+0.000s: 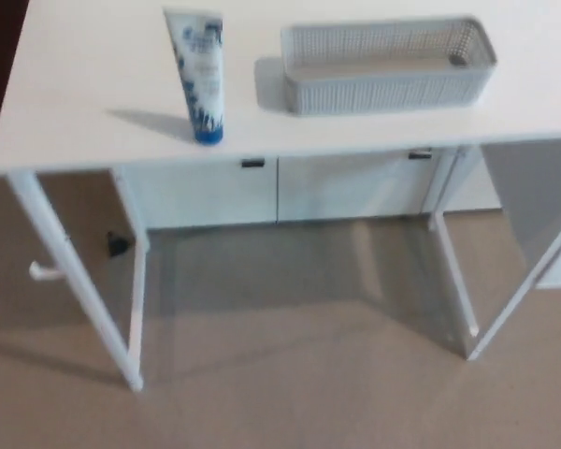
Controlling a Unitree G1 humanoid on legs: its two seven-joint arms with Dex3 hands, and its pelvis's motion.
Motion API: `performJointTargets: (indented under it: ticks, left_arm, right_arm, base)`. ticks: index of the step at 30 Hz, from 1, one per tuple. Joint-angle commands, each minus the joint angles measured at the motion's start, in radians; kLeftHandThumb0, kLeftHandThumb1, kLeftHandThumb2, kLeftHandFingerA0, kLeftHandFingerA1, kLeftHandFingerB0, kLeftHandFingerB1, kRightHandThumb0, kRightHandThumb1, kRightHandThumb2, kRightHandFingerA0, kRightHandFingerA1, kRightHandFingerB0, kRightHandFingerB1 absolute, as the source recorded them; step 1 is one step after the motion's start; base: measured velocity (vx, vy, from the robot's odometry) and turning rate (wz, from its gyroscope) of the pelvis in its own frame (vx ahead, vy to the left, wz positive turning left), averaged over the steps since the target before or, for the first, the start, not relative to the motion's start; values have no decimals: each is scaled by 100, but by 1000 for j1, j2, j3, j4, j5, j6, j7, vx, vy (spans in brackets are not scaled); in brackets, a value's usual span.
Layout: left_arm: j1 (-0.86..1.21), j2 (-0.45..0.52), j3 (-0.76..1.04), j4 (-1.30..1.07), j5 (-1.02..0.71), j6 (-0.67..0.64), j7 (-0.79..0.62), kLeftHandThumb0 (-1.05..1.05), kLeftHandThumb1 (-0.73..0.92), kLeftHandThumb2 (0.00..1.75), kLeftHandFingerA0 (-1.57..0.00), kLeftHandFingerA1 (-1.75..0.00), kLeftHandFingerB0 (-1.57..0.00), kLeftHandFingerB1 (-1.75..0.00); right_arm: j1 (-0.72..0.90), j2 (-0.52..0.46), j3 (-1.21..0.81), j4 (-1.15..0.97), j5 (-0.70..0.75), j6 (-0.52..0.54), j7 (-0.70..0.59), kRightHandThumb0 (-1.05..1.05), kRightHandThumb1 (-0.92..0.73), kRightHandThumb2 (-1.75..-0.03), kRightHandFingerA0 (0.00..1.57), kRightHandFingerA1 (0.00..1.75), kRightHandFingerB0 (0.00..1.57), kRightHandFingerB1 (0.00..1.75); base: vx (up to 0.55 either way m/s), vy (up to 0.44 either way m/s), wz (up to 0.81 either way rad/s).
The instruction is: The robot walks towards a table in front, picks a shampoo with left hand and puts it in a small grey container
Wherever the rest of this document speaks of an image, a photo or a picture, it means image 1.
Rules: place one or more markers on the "white table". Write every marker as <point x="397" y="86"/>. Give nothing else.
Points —
<point x="121" y="93"/>

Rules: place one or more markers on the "small grey perforated container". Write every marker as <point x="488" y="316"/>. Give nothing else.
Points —
<point x="383" y="89"/>

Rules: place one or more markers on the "white and blue shampoo tube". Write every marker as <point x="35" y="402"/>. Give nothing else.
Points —
<point x="201" y="70"/>

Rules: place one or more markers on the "white table side hook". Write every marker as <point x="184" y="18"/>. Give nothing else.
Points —
<point x="44" y="272"/>

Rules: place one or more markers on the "small black floor object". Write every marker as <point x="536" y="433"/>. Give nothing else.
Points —
<point x="117" y="244"/>

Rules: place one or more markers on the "white low cabinet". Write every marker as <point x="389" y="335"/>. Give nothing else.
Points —
<point x="280" y="192"/>

